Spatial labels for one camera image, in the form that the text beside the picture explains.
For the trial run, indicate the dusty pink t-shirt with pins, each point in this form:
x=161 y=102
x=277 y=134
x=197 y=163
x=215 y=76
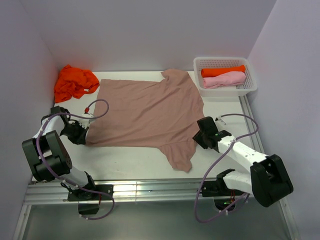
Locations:
x=137 y=113

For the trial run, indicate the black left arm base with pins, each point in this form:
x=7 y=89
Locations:
x=88 y=202

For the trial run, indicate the white perforated plastic basket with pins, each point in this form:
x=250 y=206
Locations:
x=249 y=85

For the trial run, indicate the rolled light pink t-shirt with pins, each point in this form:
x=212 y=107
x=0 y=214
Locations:
x=227 y=79

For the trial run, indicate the aluminium frame rail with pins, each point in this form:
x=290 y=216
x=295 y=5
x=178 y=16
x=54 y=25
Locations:
x=52 y=193

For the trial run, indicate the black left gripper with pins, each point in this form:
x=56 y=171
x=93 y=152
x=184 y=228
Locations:
x=81 y=139

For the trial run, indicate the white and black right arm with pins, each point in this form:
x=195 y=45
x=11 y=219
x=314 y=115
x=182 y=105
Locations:
x=266 y=179

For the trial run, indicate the crumpled orange t-shirt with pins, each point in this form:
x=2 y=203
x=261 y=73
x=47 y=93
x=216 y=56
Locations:
x=74 y=82

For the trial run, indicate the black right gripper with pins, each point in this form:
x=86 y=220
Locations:
x=197 y=137

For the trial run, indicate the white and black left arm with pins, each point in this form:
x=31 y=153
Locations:
x=47 y=156

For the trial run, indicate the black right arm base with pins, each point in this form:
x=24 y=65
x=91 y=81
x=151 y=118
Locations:
x=223 y=197

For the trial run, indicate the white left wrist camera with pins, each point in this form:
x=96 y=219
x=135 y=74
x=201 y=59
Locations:
x=85 y=119

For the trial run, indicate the rolled orange t-shirt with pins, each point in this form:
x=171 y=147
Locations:
x=214 y=72

